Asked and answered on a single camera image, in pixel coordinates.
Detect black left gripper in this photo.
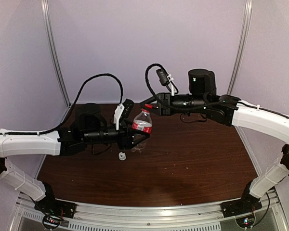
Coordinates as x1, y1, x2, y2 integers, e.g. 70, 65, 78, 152
83, 119, 150, 150

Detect red soda bottle cap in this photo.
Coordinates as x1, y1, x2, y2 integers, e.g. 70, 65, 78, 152
143, 104, 153, 112

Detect red label soda bottle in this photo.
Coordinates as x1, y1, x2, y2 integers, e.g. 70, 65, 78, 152
131, 109, 153, 153

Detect white bottle cap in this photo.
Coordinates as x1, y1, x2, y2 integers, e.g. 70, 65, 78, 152
118, 152, 126, 161

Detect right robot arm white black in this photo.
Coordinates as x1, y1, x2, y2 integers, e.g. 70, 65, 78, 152
141, 64, 289, 213

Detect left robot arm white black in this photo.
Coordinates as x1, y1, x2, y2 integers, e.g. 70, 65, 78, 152
0, 100, 153, 214

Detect left round circuit board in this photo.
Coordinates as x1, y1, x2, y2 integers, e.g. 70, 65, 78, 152
42, 214, 64, 230

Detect round circuit board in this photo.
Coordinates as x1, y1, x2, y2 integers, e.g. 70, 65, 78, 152
42, 214, 64, 230
235, 213, 255, 229

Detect right round circuit board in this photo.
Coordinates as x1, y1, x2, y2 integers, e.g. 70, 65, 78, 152
235, 213, 255, 229

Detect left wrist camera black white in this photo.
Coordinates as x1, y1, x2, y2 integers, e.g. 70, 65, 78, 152
113, 99, 134, 130

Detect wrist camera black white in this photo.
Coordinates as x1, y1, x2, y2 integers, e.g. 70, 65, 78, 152
113, 99, 134, 130
156, 68, 179, 96

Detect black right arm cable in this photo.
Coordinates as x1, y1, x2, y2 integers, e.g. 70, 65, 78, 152
144, 63, 234, 114

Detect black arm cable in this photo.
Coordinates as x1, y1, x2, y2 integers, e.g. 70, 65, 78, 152
144, 63, 234, 114
38, 73, 125, 135

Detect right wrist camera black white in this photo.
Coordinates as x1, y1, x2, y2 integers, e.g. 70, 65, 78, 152
156, 68, 179, 96

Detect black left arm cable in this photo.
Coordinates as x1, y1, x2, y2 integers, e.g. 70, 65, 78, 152
38, 73, 125, 135

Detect aluminium front rail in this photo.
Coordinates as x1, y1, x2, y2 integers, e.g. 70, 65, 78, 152
7, 189, 289, 231

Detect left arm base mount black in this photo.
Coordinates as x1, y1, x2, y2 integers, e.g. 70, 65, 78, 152
33, 199, 77, 218

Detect right aluminium frame post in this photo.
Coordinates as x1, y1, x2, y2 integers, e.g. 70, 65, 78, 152
227, 0, 253, 95

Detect aluminium frame post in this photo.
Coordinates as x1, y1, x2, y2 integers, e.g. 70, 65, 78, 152
227, 0, 253, 95
40, 0, 70, 107

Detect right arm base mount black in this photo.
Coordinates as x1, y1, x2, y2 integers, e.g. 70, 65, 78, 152
221, 198, 262, 218

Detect left aluminium frame post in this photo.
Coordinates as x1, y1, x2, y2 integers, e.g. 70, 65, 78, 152
40, 0, 70, 107

